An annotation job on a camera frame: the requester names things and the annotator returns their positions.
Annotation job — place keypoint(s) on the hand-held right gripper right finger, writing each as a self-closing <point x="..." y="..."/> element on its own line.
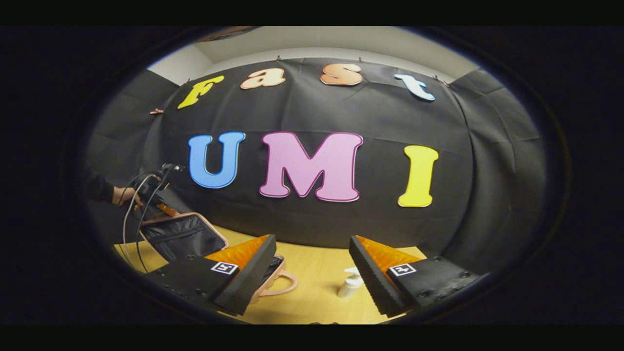
<point x="370" y="282"/>

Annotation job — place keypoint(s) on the white pump bottle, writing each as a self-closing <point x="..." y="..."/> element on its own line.
<point x="350" y="285"/>

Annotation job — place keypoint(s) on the pink suitcase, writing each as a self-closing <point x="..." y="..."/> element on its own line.
<point x="183" y="236"/>

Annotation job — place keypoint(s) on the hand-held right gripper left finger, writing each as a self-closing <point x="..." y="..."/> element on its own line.
<point x="246" y="282"/>

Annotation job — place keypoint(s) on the black backdrop cloth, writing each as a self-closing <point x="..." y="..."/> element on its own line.
<point x="341" y="107"/>

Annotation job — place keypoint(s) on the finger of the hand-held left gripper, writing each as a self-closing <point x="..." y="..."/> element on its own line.
<point x="166" y="210"/>

